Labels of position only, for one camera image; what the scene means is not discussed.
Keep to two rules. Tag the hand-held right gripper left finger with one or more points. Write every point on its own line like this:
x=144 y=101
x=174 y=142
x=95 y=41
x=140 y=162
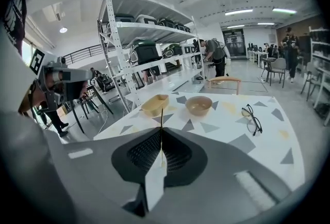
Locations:
x=103 y=166

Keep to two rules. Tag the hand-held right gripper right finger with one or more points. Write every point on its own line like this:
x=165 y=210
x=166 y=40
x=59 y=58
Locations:
x=219 y=179

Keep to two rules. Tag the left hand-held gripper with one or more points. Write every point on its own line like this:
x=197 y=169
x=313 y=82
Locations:
x=49 y=73

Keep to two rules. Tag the person's left forearm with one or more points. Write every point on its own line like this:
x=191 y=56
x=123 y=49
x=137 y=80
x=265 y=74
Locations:
x=31 y=101

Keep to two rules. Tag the black balcony railing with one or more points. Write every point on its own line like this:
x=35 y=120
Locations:
x=82 y=52

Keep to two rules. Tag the round ceiling lamp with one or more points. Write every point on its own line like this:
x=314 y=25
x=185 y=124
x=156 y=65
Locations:
x=63 y=30

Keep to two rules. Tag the white metal shelving rack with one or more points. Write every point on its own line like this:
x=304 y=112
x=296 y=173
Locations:
x=113 y=37

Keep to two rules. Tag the white triangle-patterned table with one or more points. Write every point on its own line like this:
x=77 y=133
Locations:
x=221 y=125

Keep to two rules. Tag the row of black green bags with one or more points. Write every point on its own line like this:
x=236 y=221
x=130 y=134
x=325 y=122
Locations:
x=144 y=51

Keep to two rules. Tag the black-framed eyeglasses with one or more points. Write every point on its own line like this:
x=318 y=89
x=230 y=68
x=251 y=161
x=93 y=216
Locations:
x=246 y=111

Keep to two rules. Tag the round tan bowl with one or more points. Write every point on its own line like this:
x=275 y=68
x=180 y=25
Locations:
x=198 y=108

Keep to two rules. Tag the square tan bowl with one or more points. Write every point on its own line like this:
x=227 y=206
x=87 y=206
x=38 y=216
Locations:
x=154 y=105

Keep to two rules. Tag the person's dark printed shirt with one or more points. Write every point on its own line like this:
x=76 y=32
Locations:
x=15 y=19

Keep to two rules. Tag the wooden-backed chair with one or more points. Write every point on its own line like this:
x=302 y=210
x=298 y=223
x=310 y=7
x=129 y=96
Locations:
x=224 y=79

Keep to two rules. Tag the grey chair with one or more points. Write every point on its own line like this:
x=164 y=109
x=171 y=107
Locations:
x=278 y=65
x=310 y=76

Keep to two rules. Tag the black double door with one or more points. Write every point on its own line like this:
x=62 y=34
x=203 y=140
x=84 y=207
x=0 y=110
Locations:
x=233 y=42

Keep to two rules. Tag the white storage shelf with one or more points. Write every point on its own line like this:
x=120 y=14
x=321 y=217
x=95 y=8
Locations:
x=321 y=47

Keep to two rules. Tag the long ceiling light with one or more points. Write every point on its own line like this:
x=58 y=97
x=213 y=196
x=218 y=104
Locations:
x=283 y=10
x=238 y=12

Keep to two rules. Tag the black metal frame chair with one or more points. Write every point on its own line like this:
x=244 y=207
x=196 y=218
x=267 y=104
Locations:
x=87 y=104

